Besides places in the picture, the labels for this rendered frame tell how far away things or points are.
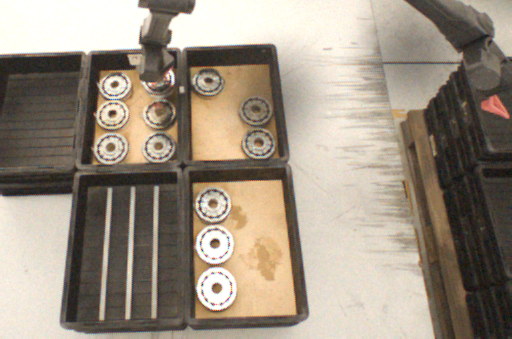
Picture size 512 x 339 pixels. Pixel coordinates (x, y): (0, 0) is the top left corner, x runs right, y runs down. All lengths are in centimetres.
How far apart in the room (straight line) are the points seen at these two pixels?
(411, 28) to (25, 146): 213
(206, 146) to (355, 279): 58
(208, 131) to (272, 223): 34
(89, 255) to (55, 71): 62
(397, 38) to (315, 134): 130
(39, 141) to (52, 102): 14
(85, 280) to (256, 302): 46
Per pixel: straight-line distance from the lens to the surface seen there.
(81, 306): 144
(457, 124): 220
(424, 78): 279
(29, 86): 172
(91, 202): 149
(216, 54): 158
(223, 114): 155
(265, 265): 141
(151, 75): 133
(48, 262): 162
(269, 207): 145
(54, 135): 160
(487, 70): 116
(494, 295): 208
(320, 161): 166
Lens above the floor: 222
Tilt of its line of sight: 61 degrees down
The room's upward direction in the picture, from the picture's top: 3 degrees counter-clockwise
